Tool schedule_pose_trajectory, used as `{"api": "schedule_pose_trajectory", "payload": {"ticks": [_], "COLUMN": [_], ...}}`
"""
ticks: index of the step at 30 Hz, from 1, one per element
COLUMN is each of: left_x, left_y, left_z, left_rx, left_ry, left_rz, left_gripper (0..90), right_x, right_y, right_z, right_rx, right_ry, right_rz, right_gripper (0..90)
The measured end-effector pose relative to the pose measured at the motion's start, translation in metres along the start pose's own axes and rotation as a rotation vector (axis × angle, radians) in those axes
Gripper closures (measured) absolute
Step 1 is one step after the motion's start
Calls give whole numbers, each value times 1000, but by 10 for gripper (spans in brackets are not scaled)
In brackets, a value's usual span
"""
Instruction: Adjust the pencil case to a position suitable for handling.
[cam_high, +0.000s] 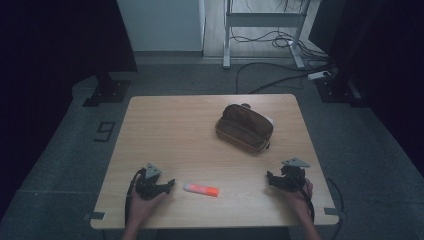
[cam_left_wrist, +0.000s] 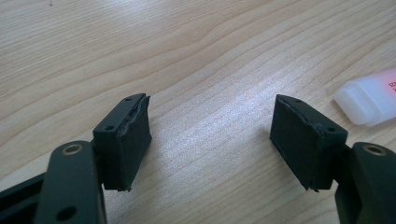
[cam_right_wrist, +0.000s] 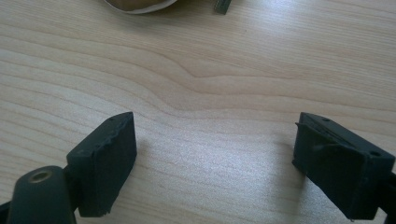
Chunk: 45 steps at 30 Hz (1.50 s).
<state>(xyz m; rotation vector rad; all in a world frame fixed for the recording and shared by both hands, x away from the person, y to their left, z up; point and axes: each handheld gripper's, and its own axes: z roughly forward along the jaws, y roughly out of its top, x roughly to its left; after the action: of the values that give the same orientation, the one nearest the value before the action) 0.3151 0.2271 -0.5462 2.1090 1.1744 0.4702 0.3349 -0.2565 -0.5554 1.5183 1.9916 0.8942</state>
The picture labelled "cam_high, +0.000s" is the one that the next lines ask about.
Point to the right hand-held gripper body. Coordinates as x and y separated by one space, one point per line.
293 176

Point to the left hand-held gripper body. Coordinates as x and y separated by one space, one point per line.
149 181

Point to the person's right hand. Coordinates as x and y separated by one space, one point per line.
297 199

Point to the person's left hand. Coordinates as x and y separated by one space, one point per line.
141 206

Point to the orange glue stick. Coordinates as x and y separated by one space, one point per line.
201 189

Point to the grey tape strip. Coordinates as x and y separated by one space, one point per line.
331 211
95 215

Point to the brown pencil case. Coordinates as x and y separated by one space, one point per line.
245 128

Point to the black stand base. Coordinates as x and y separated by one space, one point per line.
108 91
336 90

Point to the white power strip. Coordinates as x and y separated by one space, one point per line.
318 75

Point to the dark curtain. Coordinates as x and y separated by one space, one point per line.
383 66
50 66

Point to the white cabinet panel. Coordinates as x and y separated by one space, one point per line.
163 25

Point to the white desk frame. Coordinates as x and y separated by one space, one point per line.
263 19

